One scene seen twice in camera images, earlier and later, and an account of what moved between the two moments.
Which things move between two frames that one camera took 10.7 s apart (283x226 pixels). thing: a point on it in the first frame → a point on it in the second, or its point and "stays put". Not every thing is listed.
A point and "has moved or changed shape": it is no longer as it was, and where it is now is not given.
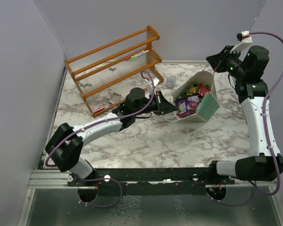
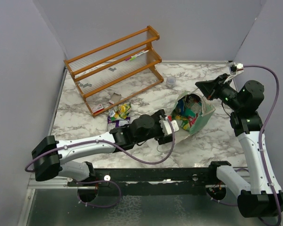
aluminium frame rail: x=49 y=179 stays put
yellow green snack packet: x=192 y=90 has moved or changed shape
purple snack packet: x=187 y=106 has moved or changed shape
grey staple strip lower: x=85 y=84 stays put
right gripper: x=217 y=60 → x=209 y=87
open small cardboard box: x=115 y=97 stays put
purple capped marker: x=130 y=57 stays put
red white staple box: x=97 y=108 stays put
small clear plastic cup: x=170 y=82 stays put
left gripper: x=163 y=107 → x=161 y=139
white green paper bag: x=196 y=101 has moved or changed shape
